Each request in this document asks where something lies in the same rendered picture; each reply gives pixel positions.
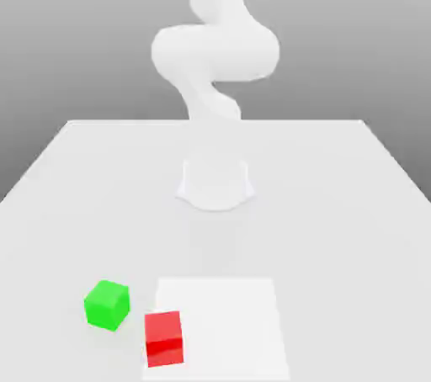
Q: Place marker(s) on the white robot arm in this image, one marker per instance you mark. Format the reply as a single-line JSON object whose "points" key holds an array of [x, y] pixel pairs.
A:
{"points": [[215, 52]]}

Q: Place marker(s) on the small green cube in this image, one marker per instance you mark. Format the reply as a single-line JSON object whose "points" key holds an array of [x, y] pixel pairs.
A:
{"points": [[106, 305]]}

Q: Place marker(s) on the small red cube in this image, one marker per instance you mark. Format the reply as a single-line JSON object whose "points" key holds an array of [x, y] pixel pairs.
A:
{"points": [[163, 338]]}

